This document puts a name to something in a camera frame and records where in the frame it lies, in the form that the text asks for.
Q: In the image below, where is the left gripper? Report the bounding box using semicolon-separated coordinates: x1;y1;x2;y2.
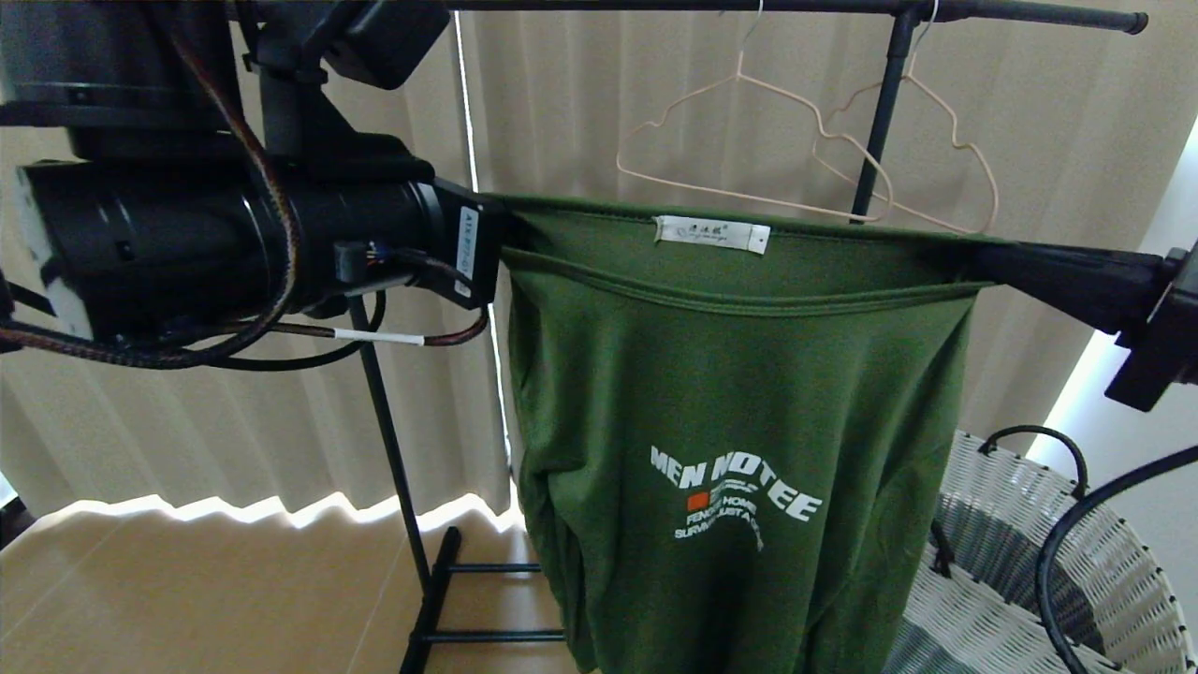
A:
17;159;511;343

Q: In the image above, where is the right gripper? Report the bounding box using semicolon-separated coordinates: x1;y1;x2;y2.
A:
1104;242;1198;413

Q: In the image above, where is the pink clothes hanger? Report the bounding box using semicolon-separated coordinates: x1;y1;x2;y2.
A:
812;0;1001;235
616;0;895;224

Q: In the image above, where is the green printed shirt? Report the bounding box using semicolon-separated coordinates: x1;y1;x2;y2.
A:
487;192;1016;674

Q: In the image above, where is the black clothes rack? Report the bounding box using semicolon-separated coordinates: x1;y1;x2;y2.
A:
346;0;1148;674

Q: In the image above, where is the white laundry basket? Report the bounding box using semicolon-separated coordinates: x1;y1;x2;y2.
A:
884;426;1194;674

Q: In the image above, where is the beige curtain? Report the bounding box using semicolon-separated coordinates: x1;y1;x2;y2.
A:
0;0;1198;527

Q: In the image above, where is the black cable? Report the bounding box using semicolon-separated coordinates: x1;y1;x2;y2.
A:
1034;445;1198;674

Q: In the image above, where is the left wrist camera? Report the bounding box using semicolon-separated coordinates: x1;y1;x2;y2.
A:
229;0;455;183

